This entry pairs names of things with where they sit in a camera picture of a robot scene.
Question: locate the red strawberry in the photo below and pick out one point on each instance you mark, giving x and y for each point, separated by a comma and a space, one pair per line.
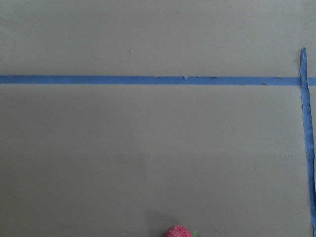
179, 231

